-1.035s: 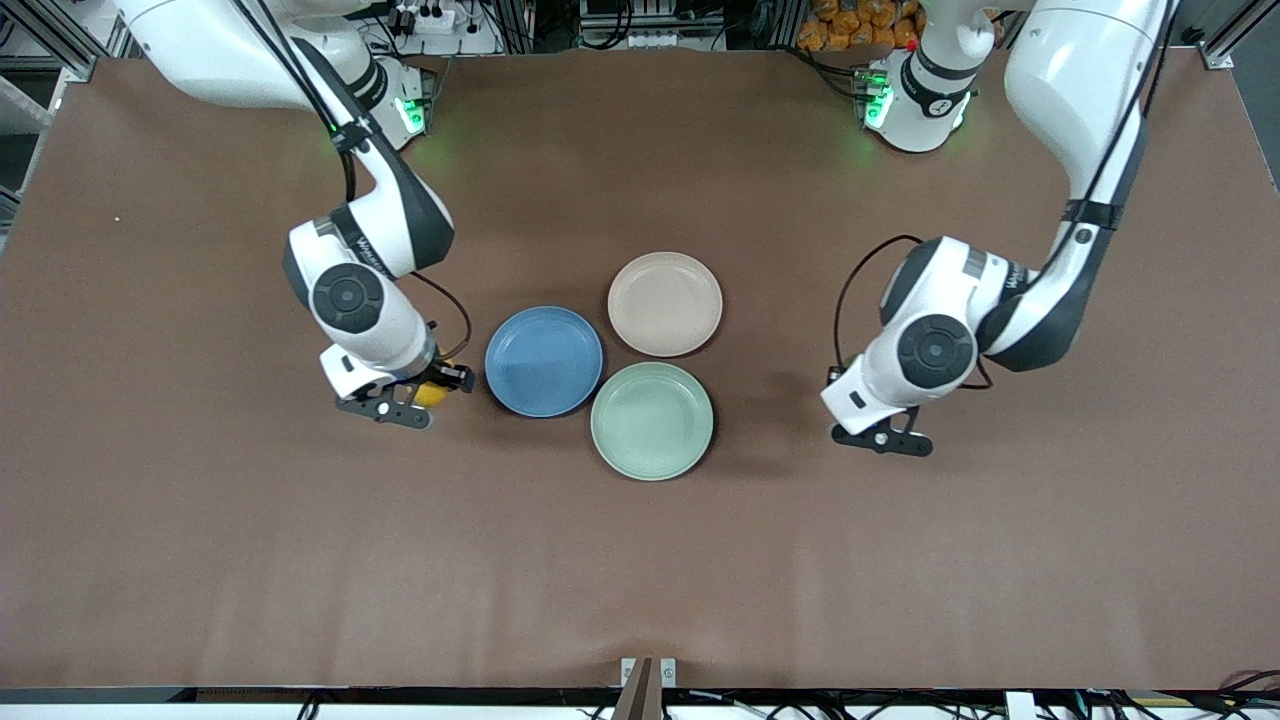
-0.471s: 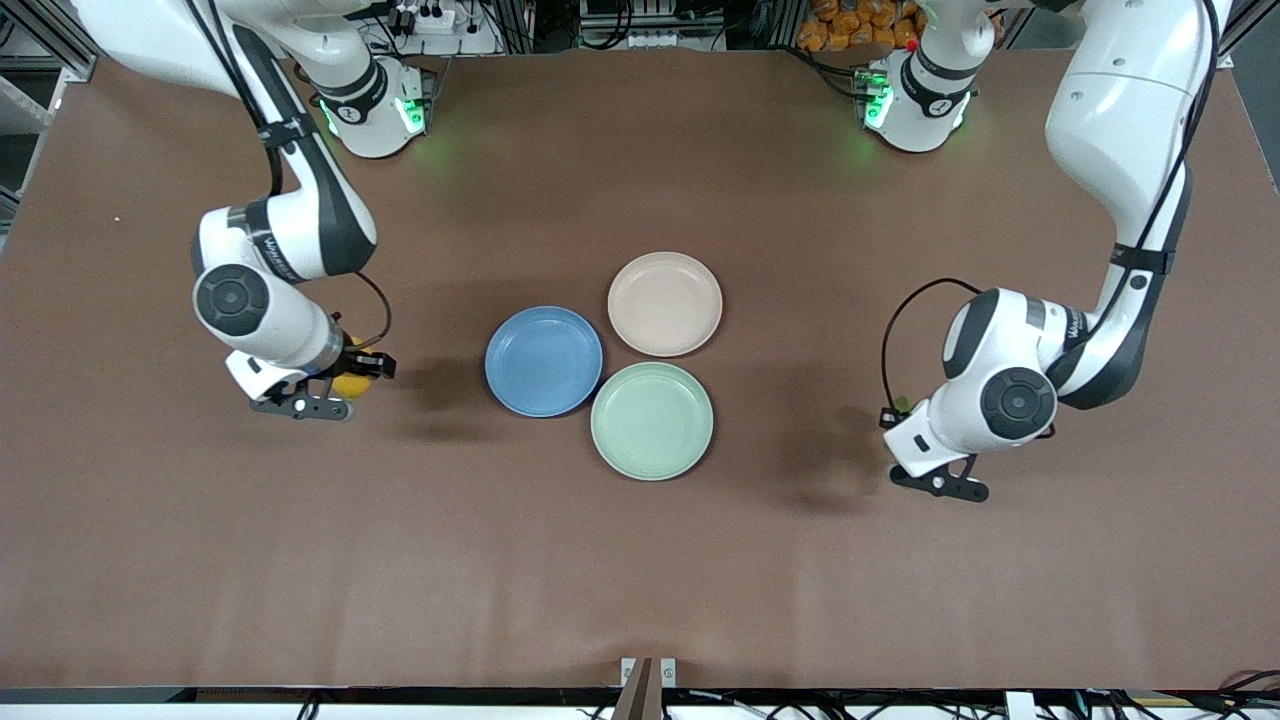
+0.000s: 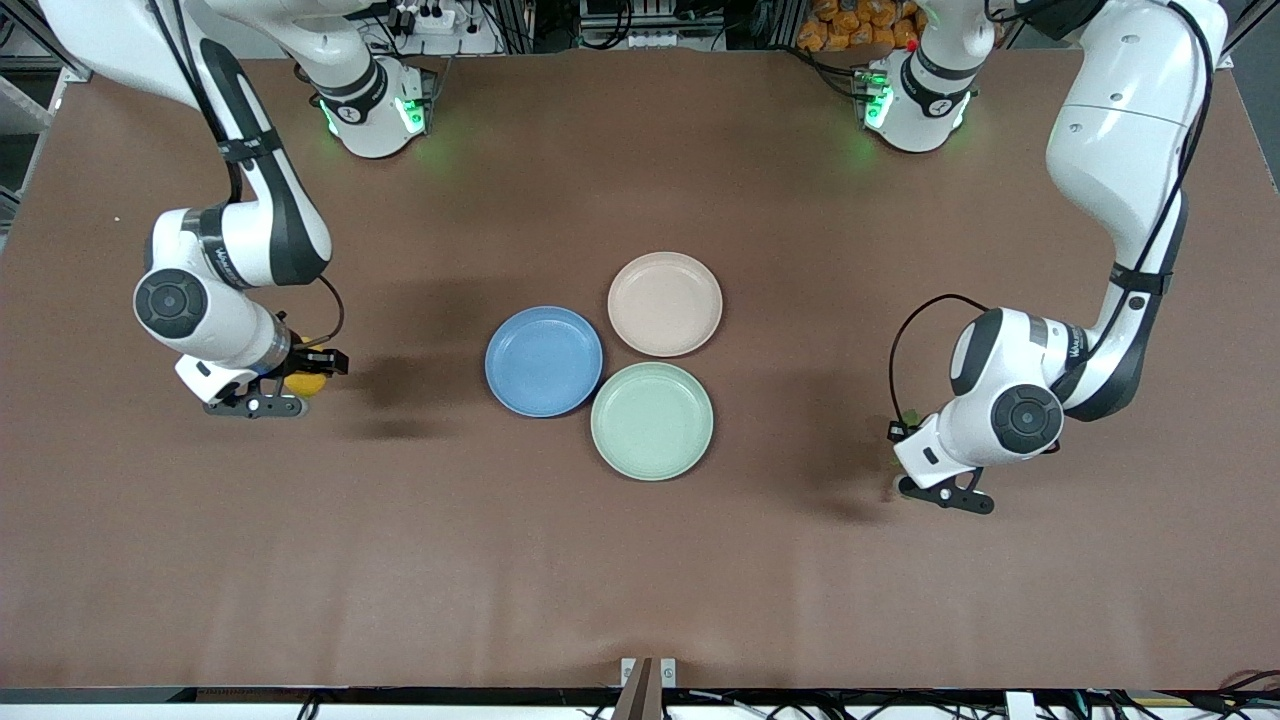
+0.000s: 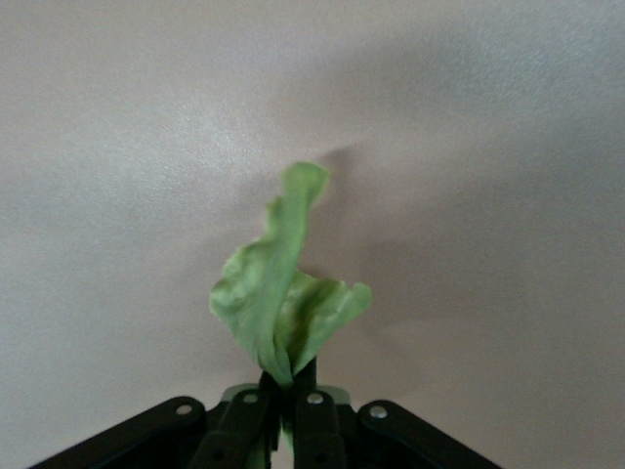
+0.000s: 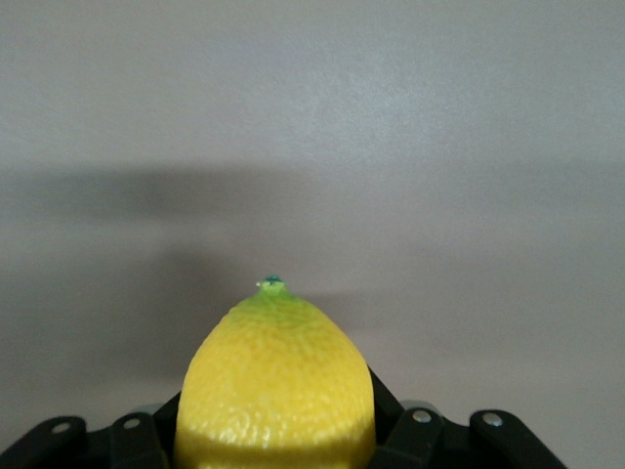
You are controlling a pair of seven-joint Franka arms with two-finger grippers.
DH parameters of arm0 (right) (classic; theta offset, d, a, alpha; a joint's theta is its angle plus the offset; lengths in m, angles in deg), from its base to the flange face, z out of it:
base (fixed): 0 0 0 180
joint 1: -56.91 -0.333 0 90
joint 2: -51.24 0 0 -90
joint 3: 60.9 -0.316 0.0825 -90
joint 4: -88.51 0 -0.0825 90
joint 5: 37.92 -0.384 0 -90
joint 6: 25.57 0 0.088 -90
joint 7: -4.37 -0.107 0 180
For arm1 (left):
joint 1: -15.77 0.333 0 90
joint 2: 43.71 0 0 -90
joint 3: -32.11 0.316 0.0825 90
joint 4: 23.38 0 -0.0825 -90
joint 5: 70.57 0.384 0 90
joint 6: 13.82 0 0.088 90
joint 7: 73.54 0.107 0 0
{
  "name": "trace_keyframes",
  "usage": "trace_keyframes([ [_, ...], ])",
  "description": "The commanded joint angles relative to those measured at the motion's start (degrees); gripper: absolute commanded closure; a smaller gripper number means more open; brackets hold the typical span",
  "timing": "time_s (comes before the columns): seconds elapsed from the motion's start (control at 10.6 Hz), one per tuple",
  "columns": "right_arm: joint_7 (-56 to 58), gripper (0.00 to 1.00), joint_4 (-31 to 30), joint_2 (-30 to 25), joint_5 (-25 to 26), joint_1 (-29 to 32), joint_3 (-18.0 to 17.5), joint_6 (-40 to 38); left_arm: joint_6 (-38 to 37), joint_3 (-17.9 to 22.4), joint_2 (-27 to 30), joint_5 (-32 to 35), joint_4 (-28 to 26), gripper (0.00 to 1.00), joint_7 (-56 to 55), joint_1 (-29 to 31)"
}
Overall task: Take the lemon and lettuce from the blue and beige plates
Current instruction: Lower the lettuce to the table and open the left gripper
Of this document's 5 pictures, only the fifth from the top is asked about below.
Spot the yellow lemon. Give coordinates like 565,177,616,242
173,276,378,469

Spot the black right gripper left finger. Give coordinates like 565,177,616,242
0,390,183,469

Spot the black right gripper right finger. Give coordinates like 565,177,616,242
368,363,568,469

